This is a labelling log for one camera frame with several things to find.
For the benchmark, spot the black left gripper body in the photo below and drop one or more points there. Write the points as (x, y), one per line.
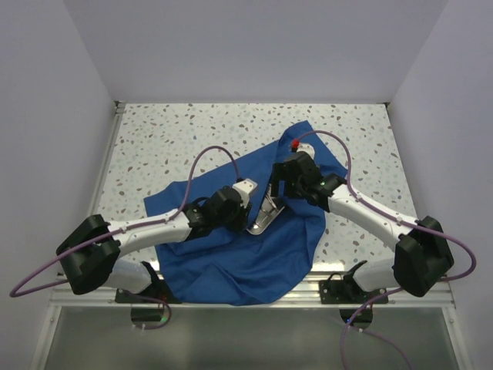
(234, 221)

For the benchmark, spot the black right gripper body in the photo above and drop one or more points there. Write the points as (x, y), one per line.
(293, 187)

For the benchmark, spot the stainless steel instrument tray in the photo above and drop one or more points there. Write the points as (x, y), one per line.
(270, 209)

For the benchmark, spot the blue surgical cloth wrap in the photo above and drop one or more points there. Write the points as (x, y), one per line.
(243, 269)

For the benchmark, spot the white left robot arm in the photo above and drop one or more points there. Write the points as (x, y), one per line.
(92, 256)

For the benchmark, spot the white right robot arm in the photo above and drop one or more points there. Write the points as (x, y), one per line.
(422, 256)

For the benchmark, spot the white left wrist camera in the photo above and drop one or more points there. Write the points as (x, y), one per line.
(246, 189)

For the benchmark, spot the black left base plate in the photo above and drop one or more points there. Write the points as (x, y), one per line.
(147, 296)

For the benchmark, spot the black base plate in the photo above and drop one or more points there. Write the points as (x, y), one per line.
(147, 296)
(337, 289)

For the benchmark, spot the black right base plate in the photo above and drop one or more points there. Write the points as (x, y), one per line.
(337, 289)

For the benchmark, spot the aluminium left side rail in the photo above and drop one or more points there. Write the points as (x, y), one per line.
(119, 110)

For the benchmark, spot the aluminium rail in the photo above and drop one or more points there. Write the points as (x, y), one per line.
(119, 110)
(315, 291)

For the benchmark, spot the aluminium front rail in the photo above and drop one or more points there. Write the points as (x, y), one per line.
(315, 291)

